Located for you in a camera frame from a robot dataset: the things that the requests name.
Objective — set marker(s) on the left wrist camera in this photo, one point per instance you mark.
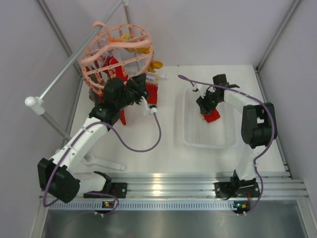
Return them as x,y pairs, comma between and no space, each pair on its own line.
146,109

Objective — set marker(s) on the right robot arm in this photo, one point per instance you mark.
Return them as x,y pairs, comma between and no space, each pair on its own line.
258,131

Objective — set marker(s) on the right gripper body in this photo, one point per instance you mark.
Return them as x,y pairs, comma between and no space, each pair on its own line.
210,102

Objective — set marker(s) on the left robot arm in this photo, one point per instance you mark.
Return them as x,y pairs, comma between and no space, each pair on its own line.
57,174

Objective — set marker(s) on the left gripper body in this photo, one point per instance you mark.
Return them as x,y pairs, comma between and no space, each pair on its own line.
132,94

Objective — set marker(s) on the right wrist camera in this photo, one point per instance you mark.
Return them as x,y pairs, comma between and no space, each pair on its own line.
200,89

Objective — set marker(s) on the aluminium mounting rail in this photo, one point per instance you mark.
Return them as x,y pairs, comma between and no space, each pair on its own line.
146,192

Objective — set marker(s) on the red hanging clothes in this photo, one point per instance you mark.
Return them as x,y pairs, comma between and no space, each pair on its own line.
110,105

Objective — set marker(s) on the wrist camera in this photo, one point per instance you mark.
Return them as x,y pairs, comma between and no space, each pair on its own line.
200,89
146,109

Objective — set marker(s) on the metal clothes rack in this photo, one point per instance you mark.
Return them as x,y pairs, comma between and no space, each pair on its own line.
35,103

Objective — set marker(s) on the white plastic tray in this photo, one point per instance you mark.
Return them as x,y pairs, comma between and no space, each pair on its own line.
197,132

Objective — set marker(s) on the mustard yellow sock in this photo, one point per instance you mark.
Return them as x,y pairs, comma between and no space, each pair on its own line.
146,50
154,65

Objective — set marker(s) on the pink round clip hanger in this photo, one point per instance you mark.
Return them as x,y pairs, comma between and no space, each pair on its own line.
101,55

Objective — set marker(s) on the red beige patterned sock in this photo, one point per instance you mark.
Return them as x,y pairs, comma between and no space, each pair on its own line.
152,85

